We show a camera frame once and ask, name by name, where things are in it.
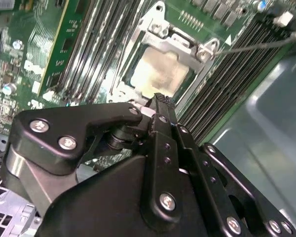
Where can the metal locking lever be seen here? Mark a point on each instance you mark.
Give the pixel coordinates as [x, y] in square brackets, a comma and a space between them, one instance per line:
[249, 48]

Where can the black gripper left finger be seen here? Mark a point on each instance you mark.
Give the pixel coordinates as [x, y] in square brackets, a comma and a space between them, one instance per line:
[64, 123]

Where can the metal socket cover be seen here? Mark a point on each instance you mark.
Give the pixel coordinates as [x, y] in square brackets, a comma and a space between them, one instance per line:
[162, 42]

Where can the silver CPU plate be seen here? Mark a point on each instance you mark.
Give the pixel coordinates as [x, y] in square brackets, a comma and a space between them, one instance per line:
[160, 71]

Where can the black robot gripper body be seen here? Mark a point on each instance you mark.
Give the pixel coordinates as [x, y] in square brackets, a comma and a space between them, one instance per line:
[101, 209]

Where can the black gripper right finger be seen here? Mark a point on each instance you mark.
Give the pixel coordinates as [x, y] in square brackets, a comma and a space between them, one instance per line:
[208, 171]

